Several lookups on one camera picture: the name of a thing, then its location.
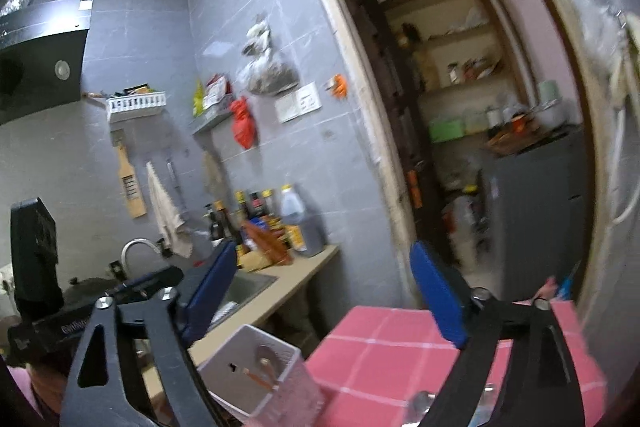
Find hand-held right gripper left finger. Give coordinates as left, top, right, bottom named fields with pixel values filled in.
left=59, top=239, right=239, bottom=427

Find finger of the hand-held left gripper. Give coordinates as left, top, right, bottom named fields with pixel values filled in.
left=107, top=264, right=184, bottom=306

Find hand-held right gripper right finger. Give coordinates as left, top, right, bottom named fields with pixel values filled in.
left=410, top=240, right=587, bottom=427

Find white utensil holder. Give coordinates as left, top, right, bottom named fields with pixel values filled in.
left=197, top=324, right=326, bottom=426

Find person's left forearm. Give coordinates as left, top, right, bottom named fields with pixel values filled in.
left=5, top=357, right=76, bottom=423

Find steel sink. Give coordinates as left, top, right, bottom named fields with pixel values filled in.
left=210, top=269, right=279, bottom=333

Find chrome faucet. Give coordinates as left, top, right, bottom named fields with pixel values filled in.
left=121, top=238, right=168, bottom=279

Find beige hanging towel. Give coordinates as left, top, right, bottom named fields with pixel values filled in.
left=146, top=162, right=194, bottom=258

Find dark sauce bottle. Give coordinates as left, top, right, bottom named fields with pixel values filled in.
left=207, top=201, right=234, bottom=242

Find orange snack packet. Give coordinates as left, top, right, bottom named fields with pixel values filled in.
left=240, top=219, right=294, bottom=266

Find pink checked tablecloth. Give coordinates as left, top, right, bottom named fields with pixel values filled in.
left=305, top=299, right=608, bottom=427

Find clear plastic container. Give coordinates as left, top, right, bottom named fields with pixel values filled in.
left=445, top=197, right=482, bottom=249

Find metal spoon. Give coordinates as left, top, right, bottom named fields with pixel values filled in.
left=255, top=344, right=279, bottom=383

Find wooden grater board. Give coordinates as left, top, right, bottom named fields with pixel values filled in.
left=111, top=129, right=149, bottom=219

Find hanging metal utensil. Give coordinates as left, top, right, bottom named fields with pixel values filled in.
left=166, top=159, right=189, bottom=214

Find wooden chopsticks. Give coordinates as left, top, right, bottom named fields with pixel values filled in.
left=244, top=368, right=274, bottom=391

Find clear oil jug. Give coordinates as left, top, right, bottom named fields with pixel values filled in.
left=279, top=185, right=326, bottom=258

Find orange door sticker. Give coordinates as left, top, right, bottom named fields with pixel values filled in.
left=407, top=172, right=424, bottom=208

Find grey washing machine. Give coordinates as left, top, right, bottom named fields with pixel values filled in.
left=480, top=127, right=589, bottom=303

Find blue packet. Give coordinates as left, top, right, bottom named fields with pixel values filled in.
left=557, top=262, right=583, bottom=301

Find red plastic bag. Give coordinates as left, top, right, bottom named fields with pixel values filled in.
left=229, top=96, right=257, bottom=150

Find green box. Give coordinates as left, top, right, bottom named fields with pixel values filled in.
left=429, top=117, right=466, bottom=144

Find black range hood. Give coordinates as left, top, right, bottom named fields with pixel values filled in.
left=0, top=0, right=95, bottom=126

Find yellow packet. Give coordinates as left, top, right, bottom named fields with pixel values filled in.
left=192, top=79, right=207, bottom=118

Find dark wooden door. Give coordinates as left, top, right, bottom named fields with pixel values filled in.
left=350, top=0, right=436, bottom=258

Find clear plastic bag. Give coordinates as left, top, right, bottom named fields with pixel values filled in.
left=235, top=17, right=301, bottom=96

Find wooden shelf unit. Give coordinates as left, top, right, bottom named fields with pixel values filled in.
left=380, top=0, right=531, bottom=148

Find grey wall shelf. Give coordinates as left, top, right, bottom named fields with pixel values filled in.
left=190, top=109, right=235, bottom=136

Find white wall rack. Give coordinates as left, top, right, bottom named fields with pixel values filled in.
left=105, top=91, right=167, bottom=124

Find white wall socket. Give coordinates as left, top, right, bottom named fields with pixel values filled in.
left=276, top=82, right=322, bottom=124

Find orange wall hook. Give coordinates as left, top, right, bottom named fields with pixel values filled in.
left=325, top=74, right=348, bottom=98

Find worn door frame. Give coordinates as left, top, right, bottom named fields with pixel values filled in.
left=292, top=0, right=626, bottom=308

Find white hose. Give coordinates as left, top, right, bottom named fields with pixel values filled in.
left=607, top=14, right=640, bottom=226

